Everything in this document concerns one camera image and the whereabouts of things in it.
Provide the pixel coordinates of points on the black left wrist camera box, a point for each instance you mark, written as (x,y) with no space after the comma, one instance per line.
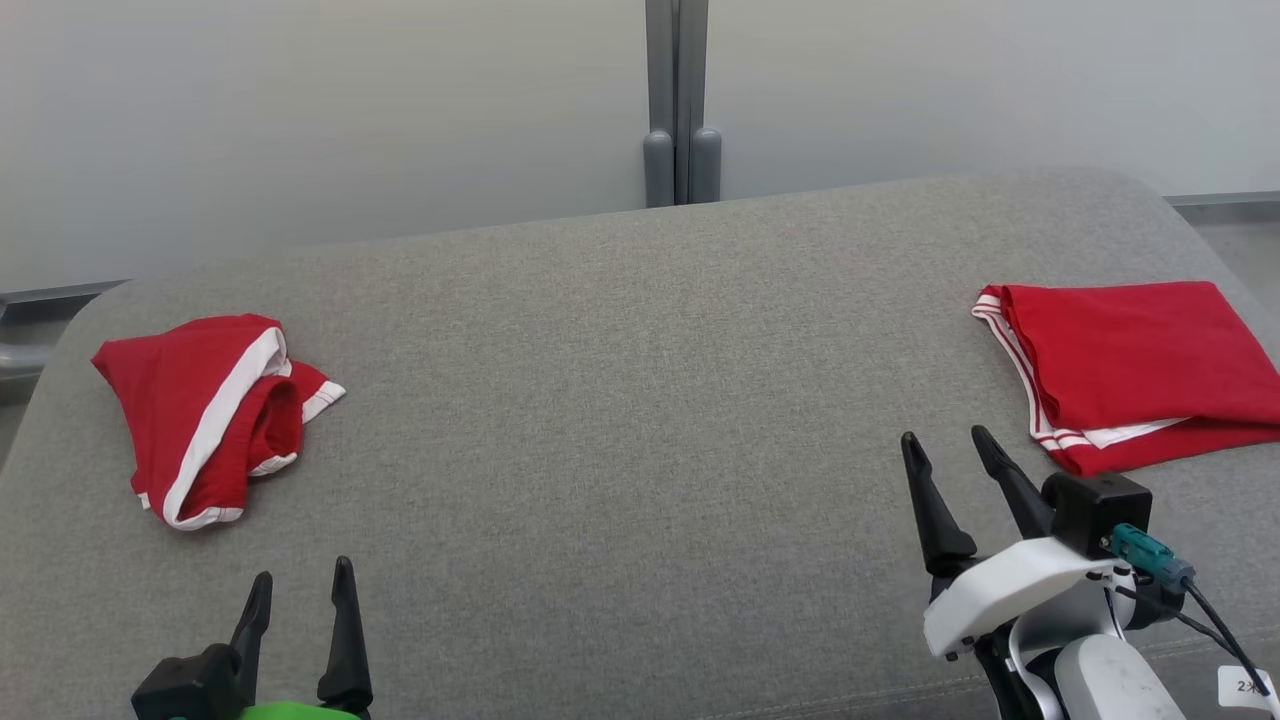
(190,690)

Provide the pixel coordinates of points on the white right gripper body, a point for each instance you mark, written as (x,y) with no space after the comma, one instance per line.
(1020,585)

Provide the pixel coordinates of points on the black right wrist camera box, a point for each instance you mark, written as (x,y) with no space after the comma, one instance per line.
(1095,510)

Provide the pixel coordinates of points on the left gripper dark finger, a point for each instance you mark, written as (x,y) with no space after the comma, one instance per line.
(346,650)
(255,625)

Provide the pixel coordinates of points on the grey round post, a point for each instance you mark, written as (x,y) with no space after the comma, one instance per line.
(658,170)
(705,165)

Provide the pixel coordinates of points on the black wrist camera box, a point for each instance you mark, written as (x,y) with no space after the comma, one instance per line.
(190,690)
(1095,510)

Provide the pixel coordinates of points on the red shorts with white trim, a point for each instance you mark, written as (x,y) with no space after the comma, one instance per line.
(165,400)

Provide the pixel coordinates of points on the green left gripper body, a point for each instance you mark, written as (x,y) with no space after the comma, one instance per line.
(300,713)

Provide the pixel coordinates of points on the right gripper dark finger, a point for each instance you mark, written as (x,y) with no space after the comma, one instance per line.
(935,520)
(1018,485)

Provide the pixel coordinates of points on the red Bulls 23 jersey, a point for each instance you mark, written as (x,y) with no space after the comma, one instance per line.
(1130,360)

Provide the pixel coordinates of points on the grey partition joint strip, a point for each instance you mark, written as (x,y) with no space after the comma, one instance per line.
(680,80)

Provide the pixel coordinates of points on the teal right camera connector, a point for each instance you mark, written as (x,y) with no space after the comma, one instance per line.
(1150,555)

